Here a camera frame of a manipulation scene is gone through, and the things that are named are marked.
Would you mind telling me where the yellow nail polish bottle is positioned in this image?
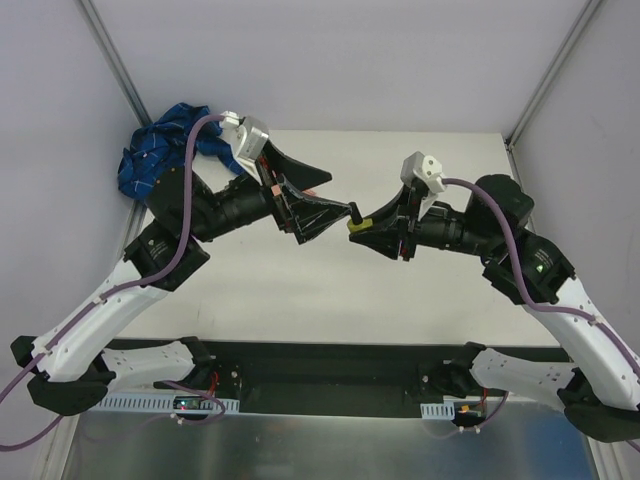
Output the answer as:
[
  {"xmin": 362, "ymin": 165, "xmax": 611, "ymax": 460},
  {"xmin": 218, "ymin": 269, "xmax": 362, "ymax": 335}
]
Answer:
[{"xmin": 347, "ymin": 218, "xmax": 374, "ymax": 236}]

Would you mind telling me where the black nail polish cap brush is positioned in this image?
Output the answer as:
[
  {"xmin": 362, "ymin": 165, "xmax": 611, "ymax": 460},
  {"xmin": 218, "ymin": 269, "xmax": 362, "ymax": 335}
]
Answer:
[{"xmin": 348, "ymin": 202, "xmax": 363, "ymax": 226}]

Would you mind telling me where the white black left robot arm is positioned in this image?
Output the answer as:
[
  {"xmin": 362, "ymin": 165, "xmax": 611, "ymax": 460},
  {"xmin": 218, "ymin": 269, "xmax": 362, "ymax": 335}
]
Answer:
[{"xmin": 11, "ymin": 143, "xmax": 354, "ymax": 416}]

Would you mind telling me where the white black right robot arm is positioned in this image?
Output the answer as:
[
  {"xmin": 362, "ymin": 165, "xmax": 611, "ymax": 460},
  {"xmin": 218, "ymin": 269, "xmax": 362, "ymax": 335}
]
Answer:
[{"xmin": 348, "ymin": 174, "xmax": 639, "ymax": 446}]

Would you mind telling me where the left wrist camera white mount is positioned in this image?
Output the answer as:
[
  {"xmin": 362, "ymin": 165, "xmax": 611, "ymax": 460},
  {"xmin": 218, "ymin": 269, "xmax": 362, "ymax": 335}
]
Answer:
[{"xmin": 219, "ymin": 111, "xmax": 269, "ymax": 182}]

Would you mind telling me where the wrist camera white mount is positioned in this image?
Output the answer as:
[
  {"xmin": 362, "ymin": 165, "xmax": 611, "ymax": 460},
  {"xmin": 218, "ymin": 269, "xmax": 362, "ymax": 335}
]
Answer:
[
  {"xmin": 400, "ymin": 151, "xmax": 446, "ymax": 217},
  {"xmin": 219, "ymin": 111, "xmax": 269, "ymax": 182}
]

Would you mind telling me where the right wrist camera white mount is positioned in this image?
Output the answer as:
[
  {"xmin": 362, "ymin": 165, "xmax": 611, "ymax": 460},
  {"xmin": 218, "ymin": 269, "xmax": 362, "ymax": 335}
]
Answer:
[{"xmin": 400, "ymin": 151, "xmax": 446, "ymax": 217}]

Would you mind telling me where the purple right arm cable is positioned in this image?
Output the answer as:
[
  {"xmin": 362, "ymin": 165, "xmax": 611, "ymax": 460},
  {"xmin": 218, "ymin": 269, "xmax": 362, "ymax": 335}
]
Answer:
[{"xmin": 442, "ymin": 177, "xmax": 640, "ymax": 449}]

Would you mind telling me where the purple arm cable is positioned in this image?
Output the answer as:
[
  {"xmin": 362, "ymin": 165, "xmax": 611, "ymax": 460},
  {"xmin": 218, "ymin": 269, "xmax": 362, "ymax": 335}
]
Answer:
[
  {"xmin": 0, "ymin": 113, "xmax": 231, "ymax": 449},
  {"xmin": 442, "ymin": 177, "xmax": 640, "ymax": 449}
]

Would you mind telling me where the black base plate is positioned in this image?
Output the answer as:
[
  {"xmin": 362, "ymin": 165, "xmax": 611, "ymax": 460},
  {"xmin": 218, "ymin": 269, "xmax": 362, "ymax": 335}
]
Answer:
[{"xmin": 181, "ymin": 341, "xmax": 484, "ymax": 419}]

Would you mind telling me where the right white slotted cable duct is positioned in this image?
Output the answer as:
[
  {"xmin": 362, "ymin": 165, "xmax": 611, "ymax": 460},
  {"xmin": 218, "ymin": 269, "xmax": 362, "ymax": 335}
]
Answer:
[{"xmin": 420, "ymin": 401, "xmax": 456, "ymax": 421}]

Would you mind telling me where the white slotted cable duct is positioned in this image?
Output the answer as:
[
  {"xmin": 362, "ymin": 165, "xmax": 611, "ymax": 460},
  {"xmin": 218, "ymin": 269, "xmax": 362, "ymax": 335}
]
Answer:
[
  {"xmin": 91, "ymin": 393, "xmax": 240, "ymax": 415},
  {"xmin": 420, "ymin": 401, "xmax": 456, "ymax": 421}
]

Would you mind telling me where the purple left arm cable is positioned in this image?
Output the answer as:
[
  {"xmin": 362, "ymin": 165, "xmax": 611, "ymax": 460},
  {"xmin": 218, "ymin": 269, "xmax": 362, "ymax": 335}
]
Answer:
[{"xmin": 0, "ymin": 113, "xmax": 231, "ymax": 449}]

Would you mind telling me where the left aluminium frame post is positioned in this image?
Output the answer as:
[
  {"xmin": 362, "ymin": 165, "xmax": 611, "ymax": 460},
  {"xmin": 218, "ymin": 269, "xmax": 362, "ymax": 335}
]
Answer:
[{"xmin": 75, "ymin": 0, "xmax": 152, "ymax": 126}]

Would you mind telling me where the aluminium frame post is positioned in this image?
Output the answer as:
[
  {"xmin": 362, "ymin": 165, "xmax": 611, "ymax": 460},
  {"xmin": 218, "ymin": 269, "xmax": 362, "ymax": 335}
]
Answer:
[
  {"xmin": 75, "ymin": 0, "xmax": 152, "ymax": 126},
  {"xmin": 504, "ymin": 0, "xmax": 606, "ymax": 152}
]

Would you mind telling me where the right aluminium frame post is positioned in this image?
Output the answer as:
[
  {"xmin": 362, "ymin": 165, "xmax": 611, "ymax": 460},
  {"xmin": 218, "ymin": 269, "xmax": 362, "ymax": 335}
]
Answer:
[{"xmin": 504, "ymin": 0, "xmax": 606, "ymax": 152}]

